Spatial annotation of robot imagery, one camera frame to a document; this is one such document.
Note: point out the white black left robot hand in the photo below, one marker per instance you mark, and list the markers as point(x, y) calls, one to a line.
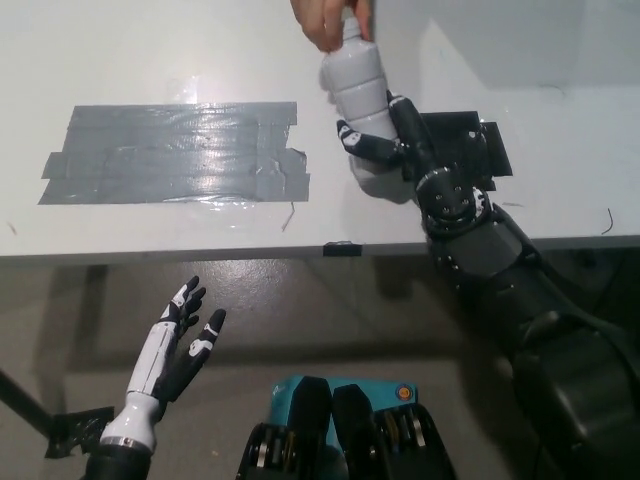
point(155, 360)

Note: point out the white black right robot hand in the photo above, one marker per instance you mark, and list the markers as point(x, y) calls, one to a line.
point(412, 140)

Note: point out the bare person hand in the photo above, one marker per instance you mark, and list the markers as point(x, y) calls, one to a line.
point(320, 20)

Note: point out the white plastic bottle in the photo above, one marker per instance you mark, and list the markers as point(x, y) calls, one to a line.
point(357, 85)

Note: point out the black teal robot body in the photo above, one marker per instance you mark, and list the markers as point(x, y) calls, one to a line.
point(345, 430)

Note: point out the black tape square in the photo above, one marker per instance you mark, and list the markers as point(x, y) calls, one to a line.
point(500, 150)

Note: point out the small black tape strip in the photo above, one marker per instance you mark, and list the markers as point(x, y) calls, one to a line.
point(342, 249)

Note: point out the black table leg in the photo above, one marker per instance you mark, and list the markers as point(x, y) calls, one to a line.
point(25, 400)

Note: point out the grey duct tape patch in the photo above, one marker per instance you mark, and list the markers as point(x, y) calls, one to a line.
point(175, 155)

